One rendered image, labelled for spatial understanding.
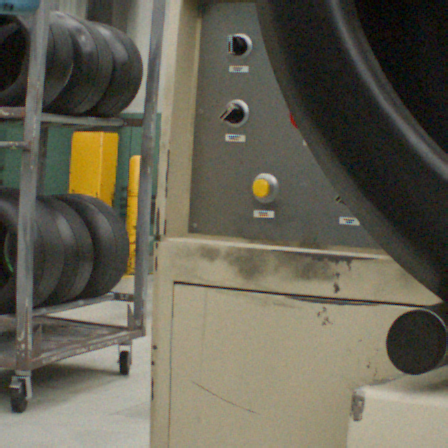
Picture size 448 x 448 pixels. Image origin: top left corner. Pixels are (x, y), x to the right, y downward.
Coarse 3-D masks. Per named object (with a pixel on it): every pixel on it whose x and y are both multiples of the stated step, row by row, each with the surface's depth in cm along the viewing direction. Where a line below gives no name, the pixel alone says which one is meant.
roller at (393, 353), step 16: (400, 320) 77; (416, 320) 77; (432, 320) 76; (400, 336) 77; (416, 336) 77; (432, 336) 76; (400, 352) 77; (416, 352) 77; (432, 352) 76; (400, 368) 77; (416, 368) 77; (432, 368) 76
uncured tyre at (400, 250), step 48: (288, 0) 79; (336, 0) 76; (384, 0) 102; (432, 0) 103; (288, 48) 79; (336, 48) 77; (384, 48) 101; (432, 48) 103; (288, 96) 82; (336, 96) 77; (384, 96) 75; (432, 96) 102; (336, 144) 78; (384, 144) 75; (432, 144) 75; (384, 192) 76; (432, 192) 73; (384, 240) 79; (432, 240) 74; (432, 288) 78
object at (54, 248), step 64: (0, 64) 519; (64, 64) 457; (128, 64) 526; (0, 192) 455; (0, 256) 525; (64, 256) 485; (128, 256) 544; (0, 320) 442; (64, 320) 570; (128, 320) 546
